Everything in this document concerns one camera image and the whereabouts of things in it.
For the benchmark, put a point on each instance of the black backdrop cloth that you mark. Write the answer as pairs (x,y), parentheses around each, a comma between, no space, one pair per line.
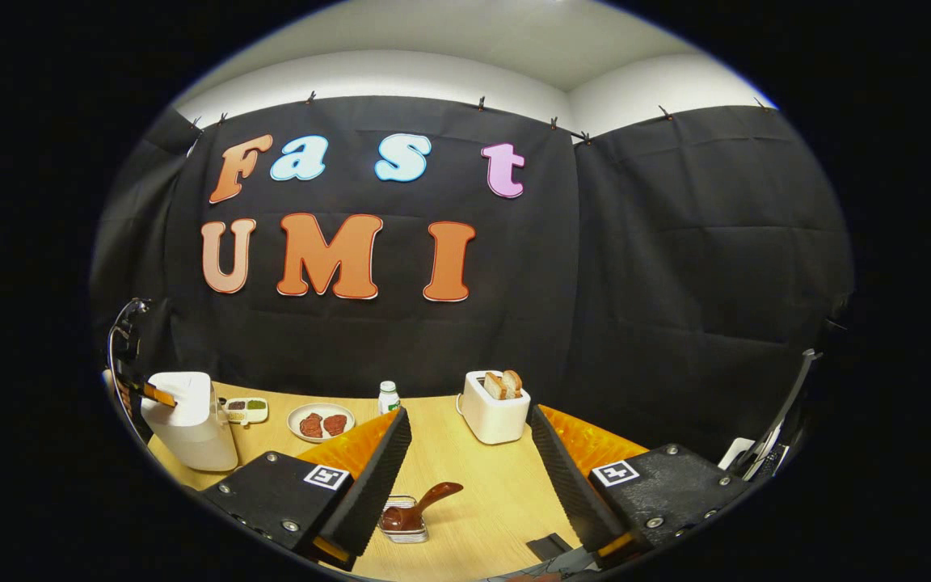
(635,283)

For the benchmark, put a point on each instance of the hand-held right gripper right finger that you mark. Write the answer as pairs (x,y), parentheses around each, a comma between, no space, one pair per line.
(566,485)

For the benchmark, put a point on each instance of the black flat block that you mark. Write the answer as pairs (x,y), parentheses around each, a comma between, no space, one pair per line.
(550,547)

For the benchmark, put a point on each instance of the brown wooden spoon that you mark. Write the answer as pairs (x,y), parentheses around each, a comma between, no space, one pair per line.
(421,505)

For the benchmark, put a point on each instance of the white rice cooker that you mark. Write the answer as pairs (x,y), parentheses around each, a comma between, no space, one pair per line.
(191,428)

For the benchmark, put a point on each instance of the clear glass chopstick holder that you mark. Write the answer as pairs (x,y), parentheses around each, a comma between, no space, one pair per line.
(409,535)

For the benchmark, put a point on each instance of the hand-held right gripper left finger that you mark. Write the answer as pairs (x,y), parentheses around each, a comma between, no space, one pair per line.
(372,485)

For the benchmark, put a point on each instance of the white toaster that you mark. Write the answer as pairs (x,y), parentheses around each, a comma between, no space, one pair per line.
(494,420)

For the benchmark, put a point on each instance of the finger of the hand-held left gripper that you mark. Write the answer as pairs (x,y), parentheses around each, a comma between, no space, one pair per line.
(158,394)

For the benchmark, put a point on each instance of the white round plate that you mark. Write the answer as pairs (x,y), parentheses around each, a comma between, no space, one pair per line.
(322,408)

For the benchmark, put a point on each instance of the white drink bottle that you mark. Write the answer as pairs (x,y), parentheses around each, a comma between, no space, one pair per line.
(389,400)

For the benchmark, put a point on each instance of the red meat piece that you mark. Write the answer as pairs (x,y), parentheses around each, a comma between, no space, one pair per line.
(335,423)
(311,425)

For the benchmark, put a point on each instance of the white divided condiment dish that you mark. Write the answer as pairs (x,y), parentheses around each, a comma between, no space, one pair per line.
(246,410)

